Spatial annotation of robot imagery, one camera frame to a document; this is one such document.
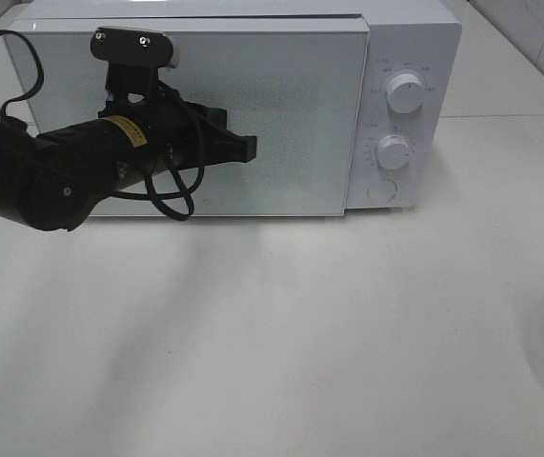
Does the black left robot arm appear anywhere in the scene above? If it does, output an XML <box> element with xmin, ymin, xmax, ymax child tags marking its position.
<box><xmin>0</xmin><ymin>27</ymin><xmax>257</xmax><ymax>231</ymax></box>

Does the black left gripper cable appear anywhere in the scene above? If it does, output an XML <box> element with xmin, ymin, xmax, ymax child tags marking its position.
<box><xmin>0</xmin><ymin>30</ymin><xmax>206</xmax><ymax>223</ymax></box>

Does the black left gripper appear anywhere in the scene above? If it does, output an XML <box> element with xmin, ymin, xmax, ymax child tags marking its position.
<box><xmin>35</xmin><ymin>27</ymin><xmax>257</xmax><ymax>190</ymax></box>

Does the white microwave knob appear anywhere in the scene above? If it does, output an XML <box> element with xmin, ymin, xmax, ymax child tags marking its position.
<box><xmin>375</xmin><ymin>134</ymin><xmax>412</xmax><ymax>170</ymax></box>
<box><xmin>385</xmin><ymin>70</ymin><xmax>425</xmax><ymax>114</ymax></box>

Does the white microwave oven body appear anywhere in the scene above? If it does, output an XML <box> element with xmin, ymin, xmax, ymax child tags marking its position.
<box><xmin>12</xmin><ymin>1</ymin><xmax>462</xmax><ymax>214</ymax></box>

